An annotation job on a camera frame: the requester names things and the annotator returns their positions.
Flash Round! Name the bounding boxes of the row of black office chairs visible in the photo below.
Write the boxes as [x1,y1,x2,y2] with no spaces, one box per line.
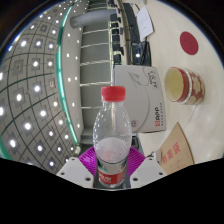
[108,0,126,64]

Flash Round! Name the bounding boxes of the long curved conference desk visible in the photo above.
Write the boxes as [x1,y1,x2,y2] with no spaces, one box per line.
[116,0,138,64]

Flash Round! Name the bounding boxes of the white printed paper sheet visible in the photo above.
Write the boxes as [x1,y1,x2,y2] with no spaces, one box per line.
[136,6,155,40]

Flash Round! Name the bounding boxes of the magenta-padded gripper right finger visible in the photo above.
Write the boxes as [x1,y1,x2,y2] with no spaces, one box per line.
[128,146,168,189]

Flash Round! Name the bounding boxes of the clear red-capped water bottle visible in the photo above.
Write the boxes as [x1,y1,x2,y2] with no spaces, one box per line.
[92,85,133,189]

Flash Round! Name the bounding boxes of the red and cream paper cup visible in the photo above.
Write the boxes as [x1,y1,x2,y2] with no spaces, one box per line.
[163,66,206,106]

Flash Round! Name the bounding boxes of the flat round red coaster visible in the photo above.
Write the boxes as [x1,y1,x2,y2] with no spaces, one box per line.
[179,30,200,56]

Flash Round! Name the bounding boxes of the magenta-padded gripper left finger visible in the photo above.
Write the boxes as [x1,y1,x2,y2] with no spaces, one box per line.
[55,146,98,189]

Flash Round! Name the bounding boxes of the white cardboard paper box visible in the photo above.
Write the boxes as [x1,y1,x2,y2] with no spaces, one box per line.
[113,64,167,134]

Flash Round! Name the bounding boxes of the round ceiling lights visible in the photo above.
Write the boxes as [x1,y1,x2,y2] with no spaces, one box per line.
[0,3,84,168]

